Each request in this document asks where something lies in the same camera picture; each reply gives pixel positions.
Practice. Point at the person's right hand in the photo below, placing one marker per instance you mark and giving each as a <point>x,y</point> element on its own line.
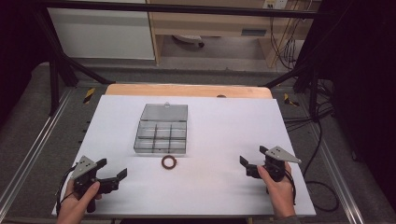
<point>280,194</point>

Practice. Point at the white table board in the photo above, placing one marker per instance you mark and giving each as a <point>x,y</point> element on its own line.
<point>224,133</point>

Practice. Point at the wooden table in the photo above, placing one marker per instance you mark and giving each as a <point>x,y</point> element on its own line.
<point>186,90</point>

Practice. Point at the white wall socket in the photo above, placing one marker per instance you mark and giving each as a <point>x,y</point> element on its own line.
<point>274,3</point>

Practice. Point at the black curtain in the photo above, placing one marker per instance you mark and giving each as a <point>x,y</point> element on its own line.
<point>18,46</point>
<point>364,77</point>

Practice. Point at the black metal frame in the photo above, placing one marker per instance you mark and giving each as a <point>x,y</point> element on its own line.
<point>186,8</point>

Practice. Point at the wooden desk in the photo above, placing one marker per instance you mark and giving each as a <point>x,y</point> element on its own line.
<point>211,23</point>

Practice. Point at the clear plastic compartment box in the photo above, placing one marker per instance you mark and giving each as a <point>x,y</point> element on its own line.
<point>162,133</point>

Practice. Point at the aluminium rail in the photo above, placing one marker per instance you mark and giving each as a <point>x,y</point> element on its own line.
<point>337,174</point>
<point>34,149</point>

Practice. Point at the person's left hand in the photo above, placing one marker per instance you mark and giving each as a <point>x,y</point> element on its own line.
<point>73,207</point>

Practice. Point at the white cabinet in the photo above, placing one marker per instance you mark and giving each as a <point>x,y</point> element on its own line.
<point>99,31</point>

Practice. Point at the white chair base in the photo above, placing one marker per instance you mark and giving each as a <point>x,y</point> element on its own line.
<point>186,38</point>

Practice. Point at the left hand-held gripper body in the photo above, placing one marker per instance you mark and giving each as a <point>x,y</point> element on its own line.
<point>83,168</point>

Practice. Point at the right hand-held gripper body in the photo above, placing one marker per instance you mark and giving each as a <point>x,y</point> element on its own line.
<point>275,166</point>

